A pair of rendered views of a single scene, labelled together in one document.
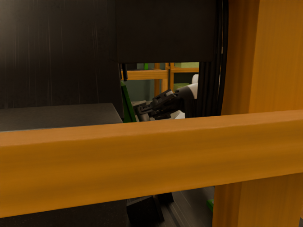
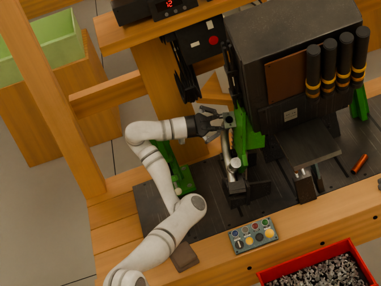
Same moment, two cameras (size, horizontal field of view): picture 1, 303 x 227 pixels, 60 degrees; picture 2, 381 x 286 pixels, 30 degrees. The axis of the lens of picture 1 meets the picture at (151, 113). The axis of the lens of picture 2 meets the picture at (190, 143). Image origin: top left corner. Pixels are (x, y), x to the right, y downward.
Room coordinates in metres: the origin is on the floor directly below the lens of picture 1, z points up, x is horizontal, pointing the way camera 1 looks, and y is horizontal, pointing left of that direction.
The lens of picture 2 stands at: (2.69, 0.40, 2.58)
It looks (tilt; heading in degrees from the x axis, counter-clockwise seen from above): 35 degrees down; 195
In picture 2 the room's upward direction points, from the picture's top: 20 degrees counter-clockwise
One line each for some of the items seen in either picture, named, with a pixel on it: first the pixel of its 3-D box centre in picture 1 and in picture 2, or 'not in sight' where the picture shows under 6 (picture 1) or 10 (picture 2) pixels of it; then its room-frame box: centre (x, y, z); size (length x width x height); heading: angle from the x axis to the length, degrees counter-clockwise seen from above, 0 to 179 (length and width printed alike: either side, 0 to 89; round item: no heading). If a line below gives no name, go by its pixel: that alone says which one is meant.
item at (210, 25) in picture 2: (158, 18); (200, 32); (0.50, -0.01, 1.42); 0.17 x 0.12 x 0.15; 105
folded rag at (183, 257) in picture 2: not in sight; (183, 256); (1.05, -0.20, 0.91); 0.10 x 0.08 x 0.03; 26
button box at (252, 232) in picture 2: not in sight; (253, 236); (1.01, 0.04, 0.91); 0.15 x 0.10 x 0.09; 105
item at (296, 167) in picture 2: not in sight; (297, 129); (0.75, 0.25, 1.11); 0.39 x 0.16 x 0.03; 15
